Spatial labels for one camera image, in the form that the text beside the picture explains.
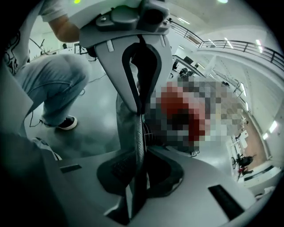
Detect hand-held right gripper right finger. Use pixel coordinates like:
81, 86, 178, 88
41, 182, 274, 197
146, 147, 258, 227

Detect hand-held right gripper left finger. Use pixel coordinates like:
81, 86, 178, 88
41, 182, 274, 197
40, 150, 136, 227

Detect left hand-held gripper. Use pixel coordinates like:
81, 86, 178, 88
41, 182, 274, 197
70, 0, 174, 114

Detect person's left forearm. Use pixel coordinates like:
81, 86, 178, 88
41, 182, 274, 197
49, 15, 81, 43

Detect red vacuum cleaner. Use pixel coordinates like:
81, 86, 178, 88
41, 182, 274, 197
143, 77, 222, 157

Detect black shoe white sole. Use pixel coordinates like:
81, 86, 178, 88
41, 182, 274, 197
57, 114, 78, 131

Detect person's light blue jeans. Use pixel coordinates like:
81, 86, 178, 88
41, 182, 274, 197
15, 54, 93, 127

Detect black balcony railing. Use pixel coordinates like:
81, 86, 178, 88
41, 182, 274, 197
170, 19, 284, 70

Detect person's white printed shirt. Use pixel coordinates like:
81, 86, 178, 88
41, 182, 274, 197
0, 0, 69, 77

